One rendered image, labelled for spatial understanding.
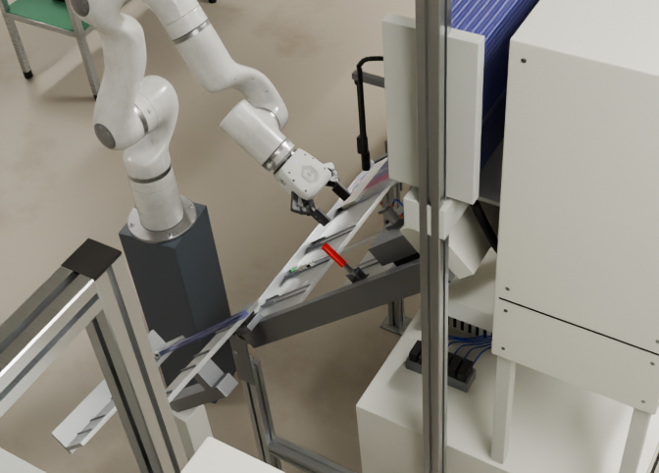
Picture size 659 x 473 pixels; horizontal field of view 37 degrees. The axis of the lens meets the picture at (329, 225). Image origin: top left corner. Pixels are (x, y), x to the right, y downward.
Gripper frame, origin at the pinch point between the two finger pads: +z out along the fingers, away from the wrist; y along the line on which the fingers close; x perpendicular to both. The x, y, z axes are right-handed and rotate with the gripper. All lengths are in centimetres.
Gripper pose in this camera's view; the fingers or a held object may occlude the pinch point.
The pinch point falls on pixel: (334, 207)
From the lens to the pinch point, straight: 221.6
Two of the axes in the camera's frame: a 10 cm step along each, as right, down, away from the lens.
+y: 5.0, -6.3, 5.9
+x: -4.6, 3.9, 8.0
